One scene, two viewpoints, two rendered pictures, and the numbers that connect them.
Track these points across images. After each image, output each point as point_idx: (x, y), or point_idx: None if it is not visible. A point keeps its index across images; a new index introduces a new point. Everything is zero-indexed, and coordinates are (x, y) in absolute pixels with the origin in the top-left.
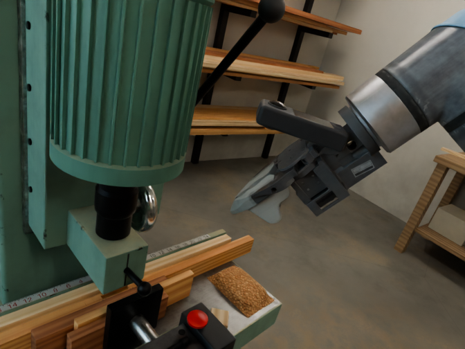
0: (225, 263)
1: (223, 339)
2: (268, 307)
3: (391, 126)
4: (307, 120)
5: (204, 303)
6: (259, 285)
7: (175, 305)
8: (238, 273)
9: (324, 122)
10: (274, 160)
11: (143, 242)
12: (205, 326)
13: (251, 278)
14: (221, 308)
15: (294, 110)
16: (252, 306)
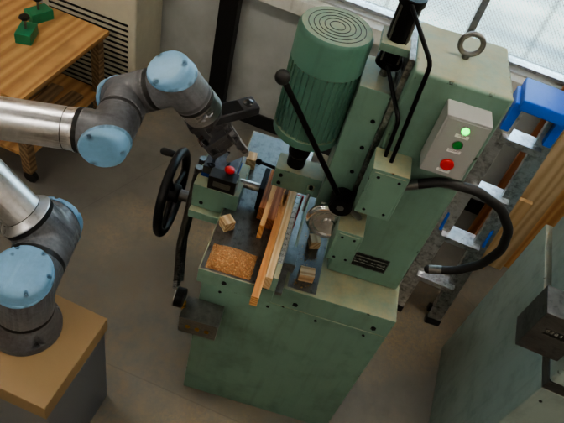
0: (256, 278)
1: (213, 172)
2: (206, 258)
3: None
4: (230, 101)
5: (243, 237)
6: (221, 260)
7: (257, 227)
8: (239, 259)
9: (224, 109)
10: (242, 143)
11: (279, 167)
12: (225, 174)
13: (228, 261)
14: (232, 240)
15: (241, 108)
16: (216, 247)
